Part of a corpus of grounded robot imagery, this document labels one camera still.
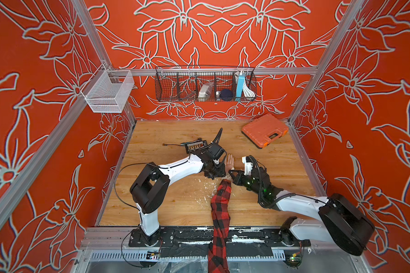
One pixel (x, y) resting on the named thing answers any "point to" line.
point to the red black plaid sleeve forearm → (220, 205)
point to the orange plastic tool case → (264, 129)
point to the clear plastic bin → (107, 91)
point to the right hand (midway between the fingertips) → (225, 172)
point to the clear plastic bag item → (205, 91)
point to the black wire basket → (182, 83)
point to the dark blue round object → (226, 95)
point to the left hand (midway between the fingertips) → (224, 173)
